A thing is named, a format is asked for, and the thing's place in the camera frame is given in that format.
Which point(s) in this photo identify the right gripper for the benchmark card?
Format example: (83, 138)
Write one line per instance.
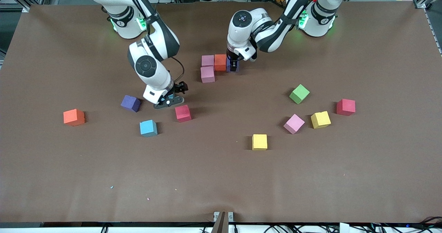
(178, 87)

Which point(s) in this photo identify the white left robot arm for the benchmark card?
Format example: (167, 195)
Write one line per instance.
(317, 22)

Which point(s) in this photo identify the small white box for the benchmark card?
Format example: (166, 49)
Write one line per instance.
(344, 227)

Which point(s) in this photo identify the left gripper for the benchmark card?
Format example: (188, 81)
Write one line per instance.
(232, 60)

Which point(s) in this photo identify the metal clamp bracket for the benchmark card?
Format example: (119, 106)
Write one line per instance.
(216, 215)

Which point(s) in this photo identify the purple foam cube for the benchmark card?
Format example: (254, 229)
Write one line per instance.
(130, 103)
(228, 65)

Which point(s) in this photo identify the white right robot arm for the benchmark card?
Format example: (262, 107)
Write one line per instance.
(121, 25)

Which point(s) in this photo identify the cyan foam cube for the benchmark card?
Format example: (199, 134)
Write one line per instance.
(170, 96)
(148, 128)

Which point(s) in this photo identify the orange foam cube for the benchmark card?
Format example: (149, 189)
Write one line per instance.
(220, 62)
(73, 117)

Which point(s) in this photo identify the red foam cube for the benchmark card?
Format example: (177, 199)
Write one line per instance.
(346, 107)
(183, 113)

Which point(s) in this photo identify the pink foam cube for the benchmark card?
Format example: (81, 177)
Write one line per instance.
(207, 74)
(294, 124)
(208, 60)

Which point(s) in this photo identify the yellow foam cube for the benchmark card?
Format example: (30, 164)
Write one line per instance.
(320, 120)
(259, 142)

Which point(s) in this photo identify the brown mount post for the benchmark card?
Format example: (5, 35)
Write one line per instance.
(221, 226)

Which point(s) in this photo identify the green foam cube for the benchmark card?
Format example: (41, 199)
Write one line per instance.
(299, 94)

